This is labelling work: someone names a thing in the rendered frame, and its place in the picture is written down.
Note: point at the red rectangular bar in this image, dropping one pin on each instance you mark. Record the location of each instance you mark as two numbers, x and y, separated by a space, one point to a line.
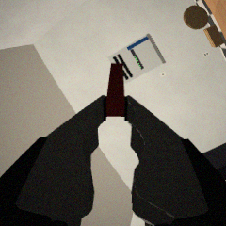
115 92

